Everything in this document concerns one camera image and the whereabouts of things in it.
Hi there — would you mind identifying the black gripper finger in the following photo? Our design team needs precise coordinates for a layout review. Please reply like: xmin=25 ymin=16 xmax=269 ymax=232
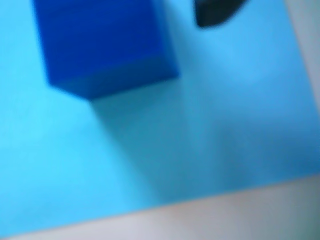
xmin=194 ymin=0 xmax=249 ymax=28

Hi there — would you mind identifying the small blue cube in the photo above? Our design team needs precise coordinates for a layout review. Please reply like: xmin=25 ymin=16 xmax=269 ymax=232
xmin=31 ymin=0 xmax=180 ymax=100

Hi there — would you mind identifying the light blue paper square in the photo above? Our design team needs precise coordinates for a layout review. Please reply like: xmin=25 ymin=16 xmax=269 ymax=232
xmin=0 ymin=0 xmax=320 ymax=240

